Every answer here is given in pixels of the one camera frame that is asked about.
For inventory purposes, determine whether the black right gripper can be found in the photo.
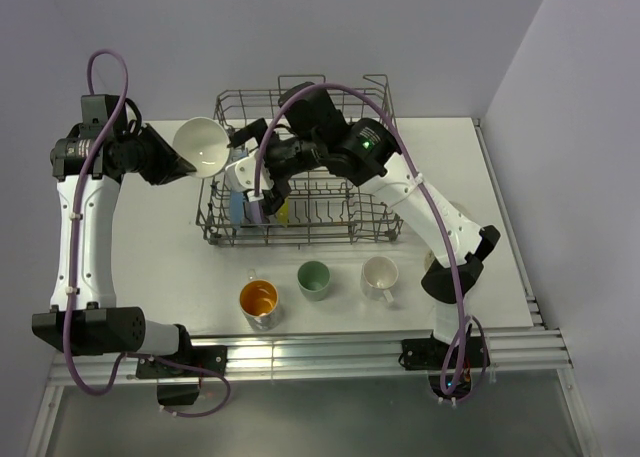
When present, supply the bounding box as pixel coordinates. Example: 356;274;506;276
227;118;323;216

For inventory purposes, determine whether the blue plastic plate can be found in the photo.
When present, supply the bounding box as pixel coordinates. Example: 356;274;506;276
229;148;248;231

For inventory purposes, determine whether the white bowl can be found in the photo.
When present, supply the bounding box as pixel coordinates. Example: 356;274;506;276
451;201;474;222
172;117;231;178

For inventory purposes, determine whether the lilac plastic plate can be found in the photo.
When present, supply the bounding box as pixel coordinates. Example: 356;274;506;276
249;201;264;225

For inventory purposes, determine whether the green polka-dot plate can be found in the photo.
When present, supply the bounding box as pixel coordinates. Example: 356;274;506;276
276;198;289;227

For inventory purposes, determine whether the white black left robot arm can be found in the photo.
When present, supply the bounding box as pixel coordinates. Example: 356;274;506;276
32;94;227;378

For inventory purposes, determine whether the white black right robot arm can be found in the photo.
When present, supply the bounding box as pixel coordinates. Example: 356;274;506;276
226;82;501;372

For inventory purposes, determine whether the green cup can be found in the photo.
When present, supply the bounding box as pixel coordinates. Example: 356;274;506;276
297;261;331;301

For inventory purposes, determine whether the floral mug orange inside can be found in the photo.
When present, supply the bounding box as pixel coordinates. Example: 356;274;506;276
239;269;280;331

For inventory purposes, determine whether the cream white mug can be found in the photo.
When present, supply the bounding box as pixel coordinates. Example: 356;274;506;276
360;256;399;306

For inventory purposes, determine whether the floral painted bowl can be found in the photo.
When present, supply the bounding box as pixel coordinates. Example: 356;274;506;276
424;250;435;270

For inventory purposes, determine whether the grey wire dish rack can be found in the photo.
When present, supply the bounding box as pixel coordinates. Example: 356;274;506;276
196;73;403;248

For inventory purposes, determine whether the aluminium frame rail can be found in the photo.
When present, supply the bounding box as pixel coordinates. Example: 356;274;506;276
27;326;601;456

